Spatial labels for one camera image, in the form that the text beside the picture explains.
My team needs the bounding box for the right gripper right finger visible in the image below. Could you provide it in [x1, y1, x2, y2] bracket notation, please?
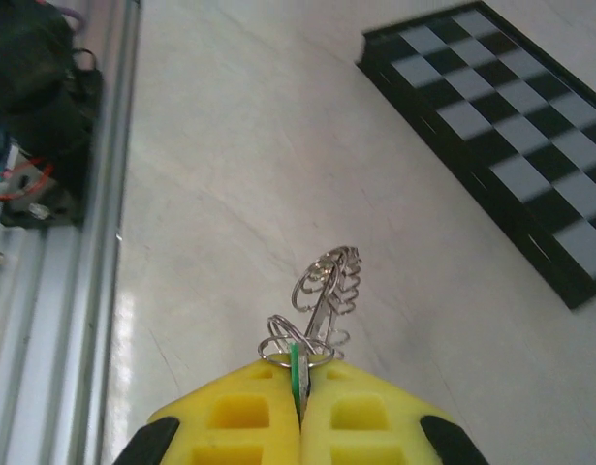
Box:
[301, 358, 487, 465]

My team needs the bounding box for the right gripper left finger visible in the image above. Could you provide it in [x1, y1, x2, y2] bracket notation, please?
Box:
[112, 356, 301, 465]

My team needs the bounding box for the key with green cap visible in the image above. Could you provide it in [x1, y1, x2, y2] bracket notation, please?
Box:
[288, 341, 312, 422]

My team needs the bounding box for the black grey chessboard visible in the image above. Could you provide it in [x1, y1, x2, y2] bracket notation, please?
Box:
[355, 0, 596, 311]

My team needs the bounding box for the aluminium mounting rail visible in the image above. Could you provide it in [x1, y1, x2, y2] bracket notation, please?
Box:
[0, 0, 143, 465]

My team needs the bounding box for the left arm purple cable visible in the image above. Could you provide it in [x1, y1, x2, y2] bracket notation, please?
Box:
[59, 4, 86, 25]

